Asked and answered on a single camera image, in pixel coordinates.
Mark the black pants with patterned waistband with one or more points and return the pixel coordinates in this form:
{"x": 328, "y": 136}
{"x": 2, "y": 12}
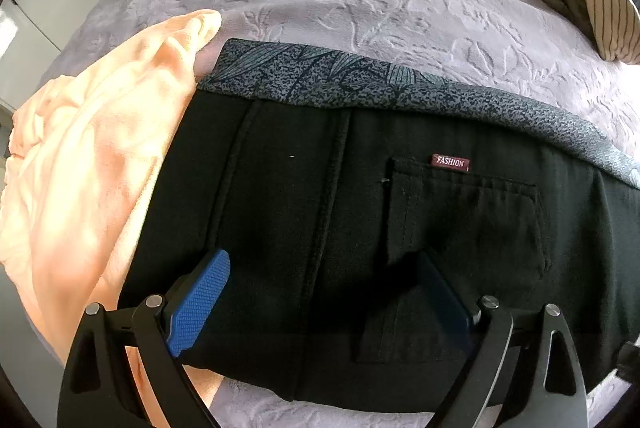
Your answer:
{"x": 300, "y": 208}

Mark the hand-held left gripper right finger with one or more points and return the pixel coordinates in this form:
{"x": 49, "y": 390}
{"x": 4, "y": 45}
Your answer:
{"x": 447, "y": 308}

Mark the peach orange garment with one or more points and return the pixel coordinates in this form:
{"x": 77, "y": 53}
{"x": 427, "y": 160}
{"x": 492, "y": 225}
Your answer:
{"x": 90, "y": 158}

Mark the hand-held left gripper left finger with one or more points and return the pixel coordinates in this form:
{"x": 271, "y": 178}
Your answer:
{"x": 200, "y": 303}

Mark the lilac embossed blanket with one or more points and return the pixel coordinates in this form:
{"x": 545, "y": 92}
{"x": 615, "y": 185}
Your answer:
{"x": 350, "y": 8}

